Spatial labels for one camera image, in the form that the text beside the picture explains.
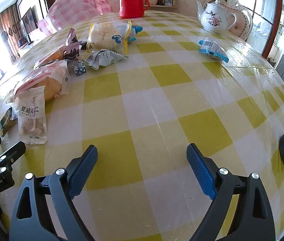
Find dark snack packet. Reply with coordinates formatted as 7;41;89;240
63;28;88;61

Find ornate white chair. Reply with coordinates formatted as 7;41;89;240
203;0;254;41

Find television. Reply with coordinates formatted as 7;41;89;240
22;7;39;35

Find bread packet red print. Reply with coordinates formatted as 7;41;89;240
13;60;71;103

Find yellow checkered tablecloth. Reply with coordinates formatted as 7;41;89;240
0;10;284;241

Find blue white checkered candy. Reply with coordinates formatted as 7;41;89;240
73;61;87;76

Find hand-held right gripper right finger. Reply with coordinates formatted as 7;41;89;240
186;143;276;241

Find white floral teapot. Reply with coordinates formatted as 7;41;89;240
196;0;238;34

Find blue snack packet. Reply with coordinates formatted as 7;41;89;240
127;25;144;43
198;37;229;63

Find green and white snack packet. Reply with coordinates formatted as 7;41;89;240
83;49;130;71

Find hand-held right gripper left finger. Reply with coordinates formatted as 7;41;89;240
9;144;98;241

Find dark green small packet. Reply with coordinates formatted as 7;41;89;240
0;107;19;137

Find white nut snack packet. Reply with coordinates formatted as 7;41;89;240
18;85;48;145

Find white bun packet yellow edges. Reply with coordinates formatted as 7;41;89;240
87;21;132;53

